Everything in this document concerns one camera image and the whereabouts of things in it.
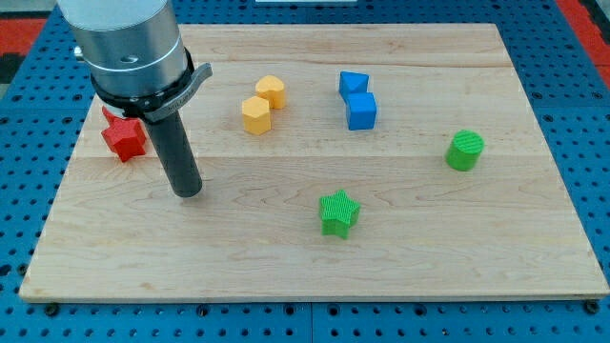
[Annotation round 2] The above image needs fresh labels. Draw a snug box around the wooden board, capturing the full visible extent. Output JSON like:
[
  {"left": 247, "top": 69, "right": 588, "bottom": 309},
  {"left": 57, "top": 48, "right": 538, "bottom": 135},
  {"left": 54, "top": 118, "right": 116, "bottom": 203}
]
[{"left": 19, "top": 24, "right": 609, "bottom": 303}]

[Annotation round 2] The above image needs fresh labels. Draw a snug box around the green star block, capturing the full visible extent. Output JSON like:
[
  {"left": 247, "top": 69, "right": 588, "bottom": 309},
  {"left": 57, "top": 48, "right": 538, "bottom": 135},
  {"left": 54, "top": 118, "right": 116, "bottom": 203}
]
[{"left": 318, "top": 190, "right": 360, "bottom": 239}]

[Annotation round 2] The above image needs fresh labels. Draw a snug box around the yellow hexagon block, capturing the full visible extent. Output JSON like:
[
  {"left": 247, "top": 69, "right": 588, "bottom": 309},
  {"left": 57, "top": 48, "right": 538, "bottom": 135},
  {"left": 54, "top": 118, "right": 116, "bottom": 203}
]
[{"left": 241, "top": 96, "right": 272, "bottom": 135}]

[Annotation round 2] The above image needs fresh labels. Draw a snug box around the blue cube block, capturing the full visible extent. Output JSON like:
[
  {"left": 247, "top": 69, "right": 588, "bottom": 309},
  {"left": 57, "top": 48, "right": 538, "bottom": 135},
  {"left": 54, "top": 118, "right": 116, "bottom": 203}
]
[{"left": 346, "top": 92, "right": 377, "bottom": 131}]

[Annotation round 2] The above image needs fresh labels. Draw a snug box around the yellow heart block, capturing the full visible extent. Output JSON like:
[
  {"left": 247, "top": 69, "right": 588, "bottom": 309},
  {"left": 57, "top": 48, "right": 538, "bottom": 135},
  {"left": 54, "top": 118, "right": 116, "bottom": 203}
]
[{"left": 254, "top": 75, "right": 286, "bottom": 110}]

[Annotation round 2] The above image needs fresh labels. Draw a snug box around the blue triangle block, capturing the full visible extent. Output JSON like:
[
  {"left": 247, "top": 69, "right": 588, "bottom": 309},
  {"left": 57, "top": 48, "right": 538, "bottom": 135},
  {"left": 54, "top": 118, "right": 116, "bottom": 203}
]
[{"left": 338, "top": 71, "right": 369, "bottom": 102}]

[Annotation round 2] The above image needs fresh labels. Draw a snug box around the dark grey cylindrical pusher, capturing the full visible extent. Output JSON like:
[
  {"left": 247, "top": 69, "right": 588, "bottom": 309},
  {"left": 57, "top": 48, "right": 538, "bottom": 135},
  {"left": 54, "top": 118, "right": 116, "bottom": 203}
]
[{"left": 144, "top": 111, "right": 203, "bottom": 198}]

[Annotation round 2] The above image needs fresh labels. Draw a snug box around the green cylinder block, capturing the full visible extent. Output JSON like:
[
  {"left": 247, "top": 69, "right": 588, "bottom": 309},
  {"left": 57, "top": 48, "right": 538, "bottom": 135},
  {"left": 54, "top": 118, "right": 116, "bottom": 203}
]
[{"left": 444, "top": 130, "right": 485, "bottom": 172}]

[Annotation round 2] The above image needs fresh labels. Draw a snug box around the red star block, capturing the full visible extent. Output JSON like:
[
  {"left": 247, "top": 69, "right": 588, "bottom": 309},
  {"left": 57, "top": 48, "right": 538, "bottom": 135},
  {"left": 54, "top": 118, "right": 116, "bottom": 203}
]
[{"left": 101, "top": 107, "right": 146, "bottom": 162}]

